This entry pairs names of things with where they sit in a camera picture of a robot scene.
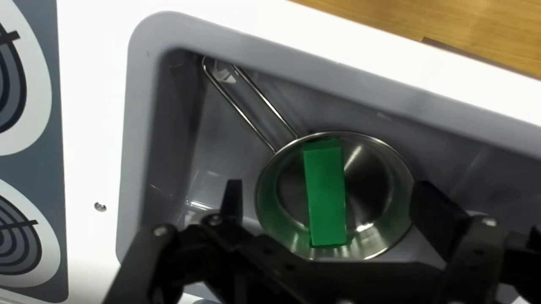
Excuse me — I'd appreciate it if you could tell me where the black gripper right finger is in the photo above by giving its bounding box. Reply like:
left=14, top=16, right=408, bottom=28
left=409, top=179, right=541, bottom=304

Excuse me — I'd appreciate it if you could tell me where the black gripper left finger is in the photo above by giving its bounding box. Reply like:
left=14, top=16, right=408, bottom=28
left=103, top=179, right=267, bottom=304

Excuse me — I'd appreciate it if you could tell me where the grey toy sink basin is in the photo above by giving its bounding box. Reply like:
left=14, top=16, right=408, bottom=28
left=115, top=11, right=541, bottom=285

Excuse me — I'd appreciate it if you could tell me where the green block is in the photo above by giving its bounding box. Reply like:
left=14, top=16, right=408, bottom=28
left=299, top=143, right=350, bottom=249

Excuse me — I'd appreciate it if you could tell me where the small steel saucepan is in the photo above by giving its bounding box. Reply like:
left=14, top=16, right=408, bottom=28
left=200, top=54, right=418, bottom=263

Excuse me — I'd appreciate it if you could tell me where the white toy kitchen playset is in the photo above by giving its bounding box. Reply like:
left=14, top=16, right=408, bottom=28
left=0, top=0, right=541, bottom=304

